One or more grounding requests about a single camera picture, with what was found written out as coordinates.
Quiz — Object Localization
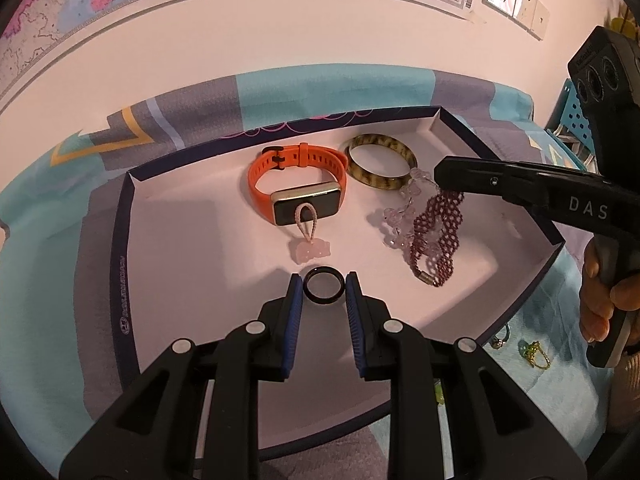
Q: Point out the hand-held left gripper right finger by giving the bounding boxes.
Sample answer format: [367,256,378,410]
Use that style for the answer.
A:
[344,271,586,480]

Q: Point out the pink pendant charm with loop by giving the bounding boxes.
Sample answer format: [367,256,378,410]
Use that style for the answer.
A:
[290,202,331,264]

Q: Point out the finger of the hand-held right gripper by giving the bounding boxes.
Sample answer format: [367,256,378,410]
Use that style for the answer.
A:
[434,156,541,207]

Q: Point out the clear crystal bead bracelet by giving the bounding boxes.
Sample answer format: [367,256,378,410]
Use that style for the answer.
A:
[375,167,441,251]

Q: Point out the person's right hand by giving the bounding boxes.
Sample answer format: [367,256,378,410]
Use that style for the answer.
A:
[579,246,640,344]

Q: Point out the black ring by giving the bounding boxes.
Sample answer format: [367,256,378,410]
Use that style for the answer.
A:
[304,266,346,306]

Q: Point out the navy patterned cardboard box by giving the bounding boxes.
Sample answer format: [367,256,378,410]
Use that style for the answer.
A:
[109,105,567,462]

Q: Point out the orange strap smartwatch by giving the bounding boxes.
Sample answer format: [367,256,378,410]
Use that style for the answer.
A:
[247,143,349,227]

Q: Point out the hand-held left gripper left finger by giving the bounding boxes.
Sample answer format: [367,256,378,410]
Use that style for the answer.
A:
[59,272,306,480]

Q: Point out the dark red beaded bracelet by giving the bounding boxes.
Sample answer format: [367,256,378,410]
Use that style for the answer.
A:
[404,191,466,288]

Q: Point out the teal perforated basket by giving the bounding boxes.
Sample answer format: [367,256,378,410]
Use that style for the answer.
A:
[547,77,601,171]

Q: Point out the gold ring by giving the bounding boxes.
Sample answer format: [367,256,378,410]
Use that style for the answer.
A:
[517,340,551,368]

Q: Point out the teal and grey printed bedsheet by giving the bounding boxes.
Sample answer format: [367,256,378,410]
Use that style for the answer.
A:
[0,64,640,480]

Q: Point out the tortoiseshell bangle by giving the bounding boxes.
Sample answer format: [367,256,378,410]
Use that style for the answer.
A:
[344,133,418,192]

